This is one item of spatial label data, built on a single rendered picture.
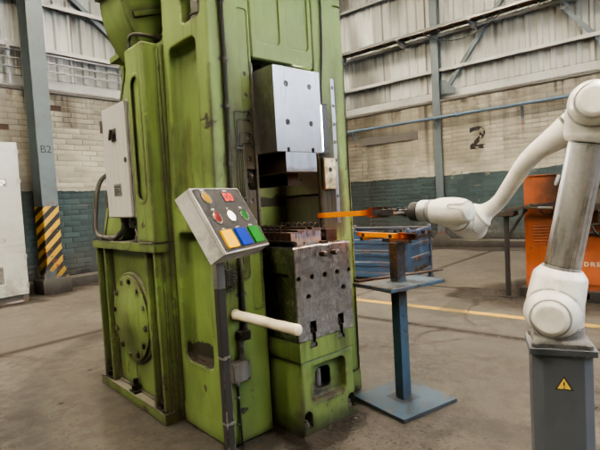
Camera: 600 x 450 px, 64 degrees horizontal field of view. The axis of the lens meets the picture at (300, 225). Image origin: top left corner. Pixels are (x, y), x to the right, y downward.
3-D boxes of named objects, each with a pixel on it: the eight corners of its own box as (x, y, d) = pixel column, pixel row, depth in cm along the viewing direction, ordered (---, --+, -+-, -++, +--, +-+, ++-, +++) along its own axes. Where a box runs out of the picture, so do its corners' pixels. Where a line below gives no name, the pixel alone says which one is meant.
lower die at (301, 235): (320, 242, 241) (320, 225, 240) (291, 246, 228) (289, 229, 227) (270, 240, 272) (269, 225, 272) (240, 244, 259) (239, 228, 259)
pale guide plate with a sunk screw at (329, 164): (337, 188, 266) (335, 157, 265) (325, 188, 260) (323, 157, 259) (334, 188, 267) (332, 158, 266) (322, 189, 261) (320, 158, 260)
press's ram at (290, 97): (335, 153, 247) (330, 74, 245) (277, 151, 222) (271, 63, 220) (283, 161, 279) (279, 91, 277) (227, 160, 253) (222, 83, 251)
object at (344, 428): (392, 421, 240) (392, 420, 240) (306, 470, 201) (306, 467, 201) (335, 400, 269) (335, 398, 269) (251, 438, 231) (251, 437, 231)
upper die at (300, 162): (317, 171, 239) (316, 152, 238) (287, 171, 226) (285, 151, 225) (265, 178, 270) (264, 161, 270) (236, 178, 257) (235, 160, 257)
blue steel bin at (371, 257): (434, 277, 641) (432, 223, 637) (411, 288, 576) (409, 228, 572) (355, 273, 710) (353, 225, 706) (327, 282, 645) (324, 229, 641)
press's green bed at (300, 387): (357, 414, 251) (353, 326, 248) (304, 441, 226) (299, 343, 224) (289, 387, 292) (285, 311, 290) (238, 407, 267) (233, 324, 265)
